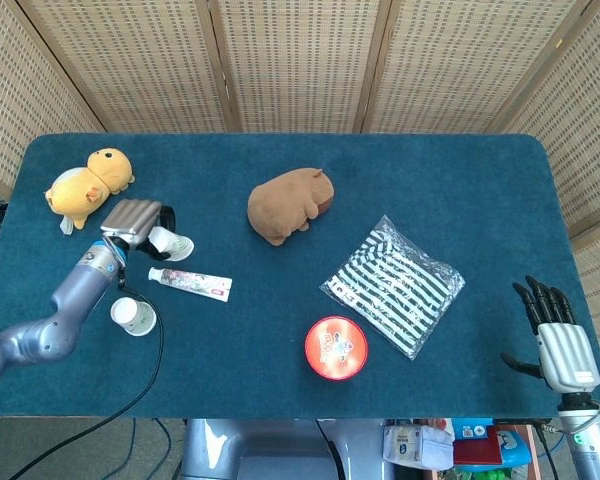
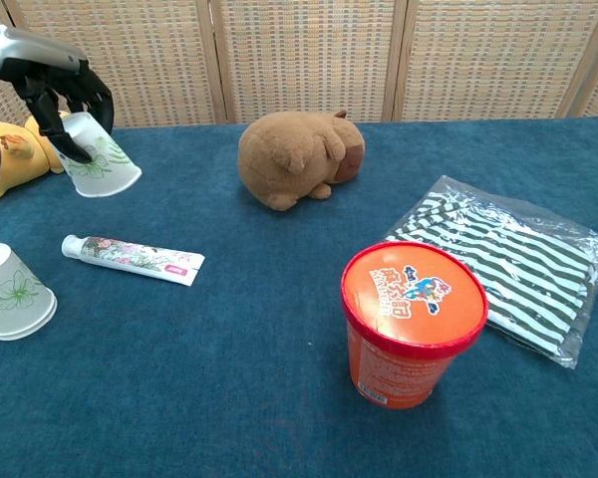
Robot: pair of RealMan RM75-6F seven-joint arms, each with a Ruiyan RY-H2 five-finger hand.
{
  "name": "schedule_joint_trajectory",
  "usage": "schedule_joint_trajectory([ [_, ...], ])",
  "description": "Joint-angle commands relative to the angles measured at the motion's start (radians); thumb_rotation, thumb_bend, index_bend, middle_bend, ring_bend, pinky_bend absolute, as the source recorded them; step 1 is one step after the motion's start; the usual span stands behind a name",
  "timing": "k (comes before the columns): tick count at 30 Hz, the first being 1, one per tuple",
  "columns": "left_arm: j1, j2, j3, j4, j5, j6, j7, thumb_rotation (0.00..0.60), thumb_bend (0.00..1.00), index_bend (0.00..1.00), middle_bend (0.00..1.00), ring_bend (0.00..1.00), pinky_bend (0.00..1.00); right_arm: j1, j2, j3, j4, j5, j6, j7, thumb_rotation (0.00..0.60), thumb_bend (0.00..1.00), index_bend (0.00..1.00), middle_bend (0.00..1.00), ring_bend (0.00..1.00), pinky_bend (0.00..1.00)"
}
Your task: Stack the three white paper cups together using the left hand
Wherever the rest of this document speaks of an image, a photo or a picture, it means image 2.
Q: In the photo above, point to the brown capybara plush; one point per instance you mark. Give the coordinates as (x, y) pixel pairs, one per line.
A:
(289, 159)

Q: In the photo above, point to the striped shirt in plastic bag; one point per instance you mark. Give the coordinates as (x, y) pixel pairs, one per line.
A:
(518, 269)

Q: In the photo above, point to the floral toothpaste tube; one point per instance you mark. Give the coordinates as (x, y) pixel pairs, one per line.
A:
(129, 256)

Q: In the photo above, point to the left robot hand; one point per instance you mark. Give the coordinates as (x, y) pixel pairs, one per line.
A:
(25, 50)

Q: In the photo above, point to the yellow plush toy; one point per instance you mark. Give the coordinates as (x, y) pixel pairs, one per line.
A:
(15, 171)

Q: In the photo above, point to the blue felt table cover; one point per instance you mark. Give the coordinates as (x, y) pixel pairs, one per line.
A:
(229, 388)

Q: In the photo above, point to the woven bamboo folding screen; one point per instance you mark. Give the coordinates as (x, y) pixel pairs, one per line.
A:
(309, 55)

